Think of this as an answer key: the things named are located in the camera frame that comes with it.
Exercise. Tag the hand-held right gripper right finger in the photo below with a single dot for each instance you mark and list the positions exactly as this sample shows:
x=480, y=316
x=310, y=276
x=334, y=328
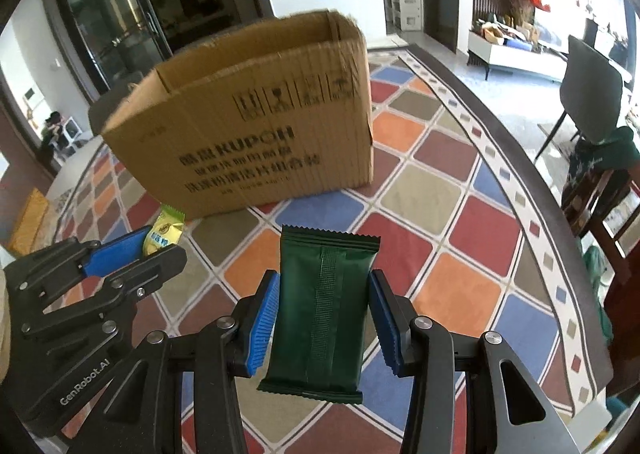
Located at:
x=382, y=329

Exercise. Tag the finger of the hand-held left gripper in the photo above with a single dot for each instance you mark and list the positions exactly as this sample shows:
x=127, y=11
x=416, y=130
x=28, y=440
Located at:
x=160, y=264
x=117, y=251

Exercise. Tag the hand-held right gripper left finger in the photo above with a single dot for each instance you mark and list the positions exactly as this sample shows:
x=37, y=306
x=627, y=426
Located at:
x=262, y=329

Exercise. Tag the yellow-green candy packet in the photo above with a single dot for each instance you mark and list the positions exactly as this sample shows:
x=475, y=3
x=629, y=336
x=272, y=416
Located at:
x=167, y=233

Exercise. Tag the dark green snack packet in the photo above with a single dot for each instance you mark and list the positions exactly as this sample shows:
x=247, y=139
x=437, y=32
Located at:
x=320, y=309

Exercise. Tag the brown cardboard box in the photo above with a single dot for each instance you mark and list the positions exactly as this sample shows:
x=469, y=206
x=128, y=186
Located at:
x=250, y=133

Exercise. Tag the yellow woven box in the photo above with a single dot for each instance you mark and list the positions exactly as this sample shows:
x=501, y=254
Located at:
x=29, y=221

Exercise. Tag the white stool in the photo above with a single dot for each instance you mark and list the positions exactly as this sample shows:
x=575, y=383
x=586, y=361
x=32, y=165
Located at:
x=72, y=131

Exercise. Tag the black bag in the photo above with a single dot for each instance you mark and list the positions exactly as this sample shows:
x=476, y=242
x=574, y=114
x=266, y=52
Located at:
x=52, y=126

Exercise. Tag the colourful checked tablecloth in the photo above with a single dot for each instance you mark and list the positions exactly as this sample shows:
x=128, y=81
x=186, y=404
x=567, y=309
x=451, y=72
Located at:
x=440, y=184

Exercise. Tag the black-framed glass door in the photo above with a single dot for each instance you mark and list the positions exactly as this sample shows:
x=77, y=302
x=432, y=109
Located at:
x=110, y=8

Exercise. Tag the wooden chair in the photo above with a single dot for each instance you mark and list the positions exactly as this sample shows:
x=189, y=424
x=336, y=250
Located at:
x=600, y=206

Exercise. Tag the dark green garment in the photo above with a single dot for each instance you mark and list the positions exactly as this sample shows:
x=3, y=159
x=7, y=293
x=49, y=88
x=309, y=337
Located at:
x=610, y=148

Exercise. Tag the white low cabinet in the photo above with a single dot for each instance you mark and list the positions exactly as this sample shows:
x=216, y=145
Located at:
x=520, y=58

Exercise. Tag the white shelf unit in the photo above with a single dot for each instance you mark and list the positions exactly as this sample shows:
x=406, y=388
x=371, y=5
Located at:
x=407, y=8

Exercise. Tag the white wall intercom panel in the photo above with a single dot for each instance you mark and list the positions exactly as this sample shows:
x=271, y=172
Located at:
x=31, y=97

